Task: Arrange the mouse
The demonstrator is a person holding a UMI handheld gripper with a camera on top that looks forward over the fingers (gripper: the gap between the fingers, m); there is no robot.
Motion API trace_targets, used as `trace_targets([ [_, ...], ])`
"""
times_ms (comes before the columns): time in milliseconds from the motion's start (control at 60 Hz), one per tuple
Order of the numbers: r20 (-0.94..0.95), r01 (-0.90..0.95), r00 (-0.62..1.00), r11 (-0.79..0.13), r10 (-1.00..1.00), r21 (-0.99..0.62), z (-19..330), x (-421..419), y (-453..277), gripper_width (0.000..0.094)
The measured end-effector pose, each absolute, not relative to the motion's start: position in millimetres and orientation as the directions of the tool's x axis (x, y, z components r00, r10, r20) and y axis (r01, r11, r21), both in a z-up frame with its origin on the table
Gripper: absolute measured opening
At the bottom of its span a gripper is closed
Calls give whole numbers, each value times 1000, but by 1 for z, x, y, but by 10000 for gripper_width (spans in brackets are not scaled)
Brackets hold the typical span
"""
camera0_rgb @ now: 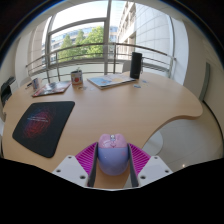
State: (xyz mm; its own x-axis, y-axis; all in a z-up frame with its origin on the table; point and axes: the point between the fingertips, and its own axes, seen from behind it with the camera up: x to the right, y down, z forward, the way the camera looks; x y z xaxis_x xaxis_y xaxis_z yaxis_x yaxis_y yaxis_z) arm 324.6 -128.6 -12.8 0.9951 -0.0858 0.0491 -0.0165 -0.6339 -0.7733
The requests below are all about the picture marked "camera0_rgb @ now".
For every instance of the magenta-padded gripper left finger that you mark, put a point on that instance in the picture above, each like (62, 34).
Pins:
(70, 170)

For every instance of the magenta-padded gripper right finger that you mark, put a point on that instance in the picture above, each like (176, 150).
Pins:
(153, 170)

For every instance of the pink and lilac computer mouse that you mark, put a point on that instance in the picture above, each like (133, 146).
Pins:
(113, 156)

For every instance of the black mouse pad red print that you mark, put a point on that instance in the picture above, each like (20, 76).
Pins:
(41, 128)

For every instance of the red and blue magazine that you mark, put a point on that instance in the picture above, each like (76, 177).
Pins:
(51, 88)

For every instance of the white mug red print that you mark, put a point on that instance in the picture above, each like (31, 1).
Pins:
(76, 78)

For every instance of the open light blue booklet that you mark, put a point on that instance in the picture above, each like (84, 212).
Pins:
(110, 81)

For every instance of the white chair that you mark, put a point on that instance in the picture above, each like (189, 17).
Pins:
(25, 81)
(126, 67)

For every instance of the black office printer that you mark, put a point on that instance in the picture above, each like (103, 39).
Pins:
(6, 90)

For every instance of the black cylinder speaker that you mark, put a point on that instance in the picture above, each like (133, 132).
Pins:
(136, 65)

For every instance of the metal balcony railing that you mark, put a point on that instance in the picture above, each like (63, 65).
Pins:
(96, 44)

